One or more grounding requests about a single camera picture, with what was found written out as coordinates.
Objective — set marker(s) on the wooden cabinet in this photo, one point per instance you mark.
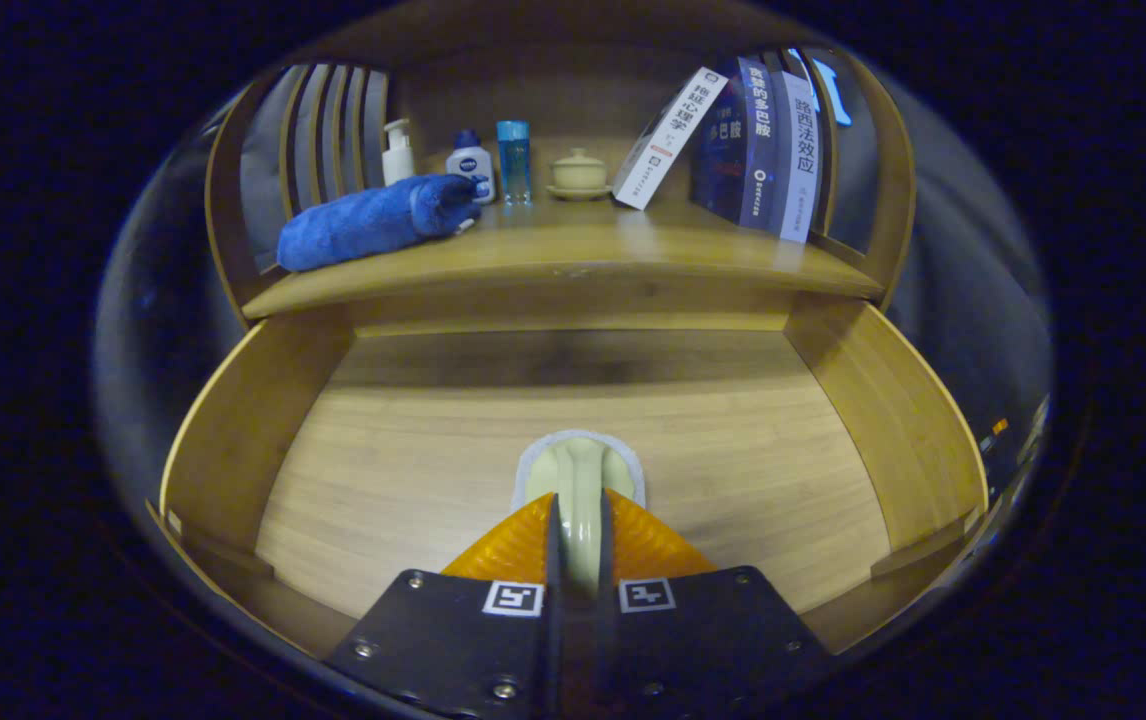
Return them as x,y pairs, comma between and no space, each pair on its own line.
553,100

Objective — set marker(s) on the white book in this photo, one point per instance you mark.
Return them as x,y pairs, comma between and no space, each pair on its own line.
668,135

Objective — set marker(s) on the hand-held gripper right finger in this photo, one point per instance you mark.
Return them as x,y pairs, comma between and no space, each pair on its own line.
604,560

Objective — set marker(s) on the clear blue bottle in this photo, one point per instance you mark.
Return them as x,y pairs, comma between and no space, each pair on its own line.
514,160

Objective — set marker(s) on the white bottle with blue cap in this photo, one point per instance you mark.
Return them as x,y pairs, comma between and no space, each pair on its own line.
471,162

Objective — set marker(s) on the wooden drawer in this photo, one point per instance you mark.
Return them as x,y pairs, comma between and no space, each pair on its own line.
433,450

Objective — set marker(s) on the dark blue book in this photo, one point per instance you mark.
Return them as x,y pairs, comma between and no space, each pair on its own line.
738,140

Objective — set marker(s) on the white pump bottle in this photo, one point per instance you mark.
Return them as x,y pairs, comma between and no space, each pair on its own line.
397,155

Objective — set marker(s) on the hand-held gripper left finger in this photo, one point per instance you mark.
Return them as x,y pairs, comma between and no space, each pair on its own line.
553,640

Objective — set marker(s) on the light purple book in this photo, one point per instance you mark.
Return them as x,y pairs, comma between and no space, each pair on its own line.
801,160

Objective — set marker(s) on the pale green scrub brush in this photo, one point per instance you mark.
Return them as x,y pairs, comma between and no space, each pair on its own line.
578,470

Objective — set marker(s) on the beige lidded teacup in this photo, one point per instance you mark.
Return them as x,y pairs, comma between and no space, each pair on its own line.
579,172

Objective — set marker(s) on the rolled blue towel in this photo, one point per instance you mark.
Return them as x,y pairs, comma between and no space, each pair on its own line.
363,222

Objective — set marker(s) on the wooden countertop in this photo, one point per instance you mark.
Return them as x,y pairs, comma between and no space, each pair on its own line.
583,250

